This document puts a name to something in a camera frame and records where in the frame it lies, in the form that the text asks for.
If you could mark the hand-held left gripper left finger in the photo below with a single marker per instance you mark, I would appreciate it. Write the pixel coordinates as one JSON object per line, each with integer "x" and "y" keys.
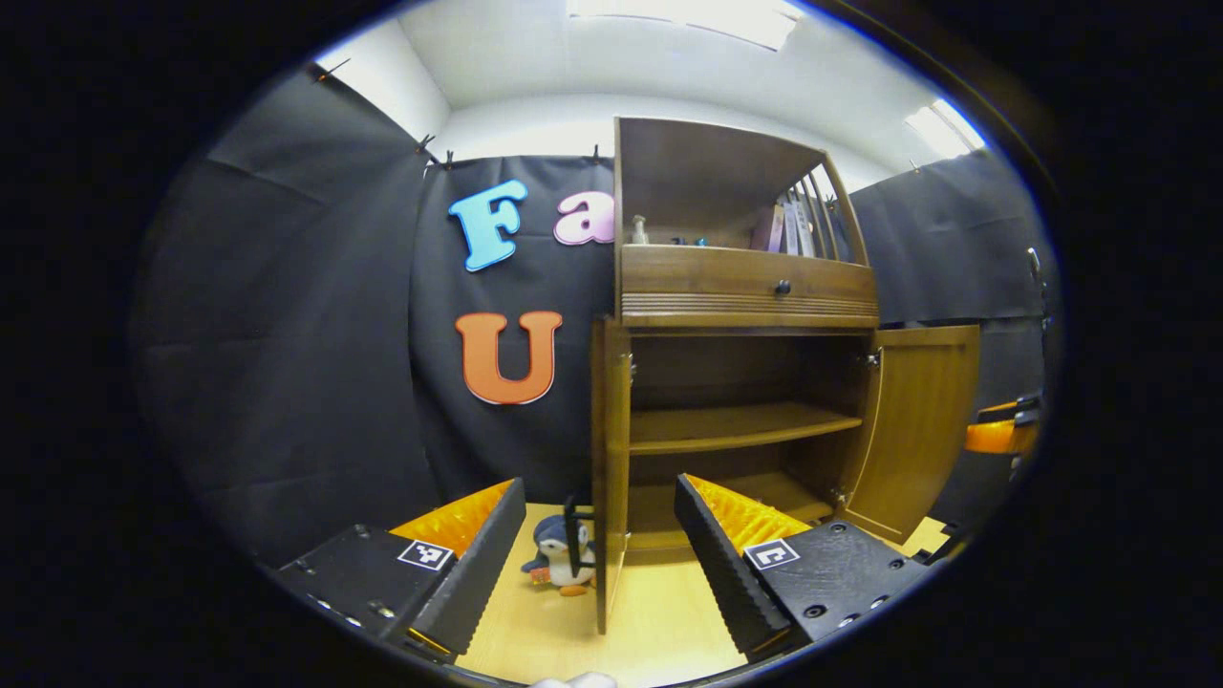
{"x": 487, "y": 564}

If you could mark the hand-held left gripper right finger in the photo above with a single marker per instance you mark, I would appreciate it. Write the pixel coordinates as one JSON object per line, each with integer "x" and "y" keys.
{"x": 726, "y": 564}

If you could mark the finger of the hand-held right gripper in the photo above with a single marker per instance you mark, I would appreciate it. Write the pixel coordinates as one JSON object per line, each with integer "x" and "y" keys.
{"x": 998, "y": 438}
{"x": 1027, "y": 409}

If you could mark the wooden shoe cabinet door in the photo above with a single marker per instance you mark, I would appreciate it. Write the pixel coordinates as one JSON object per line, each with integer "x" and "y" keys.
{"x": 917, "y": 420}
{"x": 611, "y": 459}

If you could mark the wooden double-door shoe cabinet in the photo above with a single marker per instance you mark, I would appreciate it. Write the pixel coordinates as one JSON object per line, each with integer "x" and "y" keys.
{"x": 717, "y": 191}

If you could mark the wooden cabinet drawer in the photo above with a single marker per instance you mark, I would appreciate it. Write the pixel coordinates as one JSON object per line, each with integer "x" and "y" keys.
{"x": 707, "y": 277}

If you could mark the penguin plush toy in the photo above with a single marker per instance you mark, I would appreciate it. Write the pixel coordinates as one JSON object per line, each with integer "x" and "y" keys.
{"x": 549, "y": 554}

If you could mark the wooden inner shelf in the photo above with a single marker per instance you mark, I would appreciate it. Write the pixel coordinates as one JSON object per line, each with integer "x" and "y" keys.
{"x": 736, "y": 425}

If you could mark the white book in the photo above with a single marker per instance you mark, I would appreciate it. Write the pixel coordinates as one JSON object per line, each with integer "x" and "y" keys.
{"x": 807, "y": 229}

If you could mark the ceiling light panel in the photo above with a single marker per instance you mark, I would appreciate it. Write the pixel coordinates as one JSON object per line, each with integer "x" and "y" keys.
{"x": 944, "y": 129}

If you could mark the grey book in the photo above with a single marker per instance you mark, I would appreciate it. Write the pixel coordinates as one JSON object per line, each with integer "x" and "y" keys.
{"x": 791, "y": 229}

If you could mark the white pump bottle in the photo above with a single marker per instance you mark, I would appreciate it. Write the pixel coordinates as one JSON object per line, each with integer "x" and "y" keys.
{"x": 639, "y": 232}

